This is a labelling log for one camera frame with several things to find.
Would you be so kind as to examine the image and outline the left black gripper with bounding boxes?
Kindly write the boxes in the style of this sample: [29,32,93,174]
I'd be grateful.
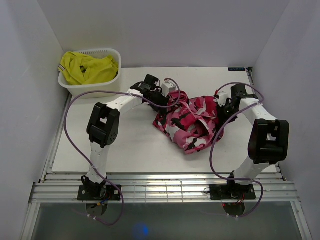
[147,89,170,114]

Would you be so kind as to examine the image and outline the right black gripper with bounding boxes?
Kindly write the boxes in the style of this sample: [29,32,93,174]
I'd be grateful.
[215,102,241,127]

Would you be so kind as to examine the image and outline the pink camouflage trousers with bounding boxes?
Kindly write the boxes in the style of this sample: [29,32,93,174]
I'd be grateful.
[153,90,220,155]

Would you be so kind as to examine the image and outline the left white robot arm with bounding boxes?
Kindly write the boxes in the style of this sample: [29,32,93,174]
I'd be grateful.
[81,74,177,200]

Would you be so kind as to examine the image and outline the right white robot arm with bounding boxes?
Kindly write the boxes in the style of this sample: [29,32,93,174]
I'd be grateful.
[214,84,290,199]

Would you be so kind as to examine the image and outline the yellow trousers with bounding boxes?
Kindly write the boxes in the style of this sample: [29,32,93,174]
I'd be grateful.
[58,51,119,86]

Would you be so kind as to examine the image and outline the blue label sticker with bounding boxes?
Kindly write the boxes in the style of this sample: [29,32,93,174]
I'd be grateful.
[227,67,246,72]

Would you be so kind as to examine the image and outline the white plastic basket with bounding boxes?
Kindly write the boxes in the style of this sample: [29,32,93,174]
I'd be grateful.
[58,48,122,97]

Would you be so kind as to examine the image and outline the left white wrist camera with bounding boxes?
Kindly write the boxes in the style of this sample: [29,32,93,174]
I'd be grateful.
[160,81,176,97]

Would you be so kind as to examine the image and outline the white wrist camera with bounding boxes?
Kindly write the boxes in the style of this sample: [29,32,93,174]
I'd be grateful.
[214,91,229,107]
[160,81,176,97]

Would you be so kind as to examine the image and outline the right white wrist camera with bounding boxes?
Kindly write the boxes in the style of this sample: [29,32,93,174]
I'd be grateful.
[214,91,229,107]

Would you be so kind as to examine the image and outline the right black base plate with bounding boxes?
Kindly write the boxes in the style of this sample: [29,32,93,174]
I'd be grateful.
[209,184,256,200]

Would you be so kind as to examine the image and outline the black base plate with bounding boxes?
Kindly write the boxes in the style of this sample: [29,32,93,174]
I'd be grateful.
[76,185,122,202]
[209,184,256,200]

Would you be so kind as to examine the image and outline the aluminium rail frame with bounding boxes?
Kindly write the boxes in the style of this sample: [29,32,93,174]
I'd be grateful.
[29,172,300,204]

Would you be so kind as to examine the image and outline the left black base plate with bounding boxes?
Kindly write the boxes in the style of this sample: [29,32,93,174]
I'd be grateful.
[76,185,122,202]

